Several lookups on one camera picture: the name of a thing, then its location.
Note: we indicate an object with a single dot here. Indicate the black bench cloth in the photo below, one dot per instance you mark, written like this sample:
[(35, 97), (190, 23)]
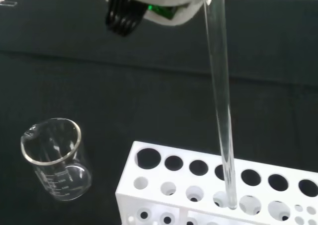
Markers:
[(124, 86)]

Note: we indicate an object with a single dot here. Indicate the white test tube rack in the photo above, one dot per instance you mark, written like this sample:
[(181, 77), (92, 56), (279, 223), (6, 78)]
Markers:
[(183, 176)]

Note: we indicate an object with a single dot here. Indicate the clear plastic cloth clip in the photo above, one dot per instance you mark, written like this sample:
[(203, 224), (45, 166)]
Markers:
[(8, 3)]

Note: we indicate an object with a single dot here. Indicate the clear glass beaker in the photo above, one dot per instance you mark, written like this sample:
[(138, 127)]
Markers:
[(62, 180)]

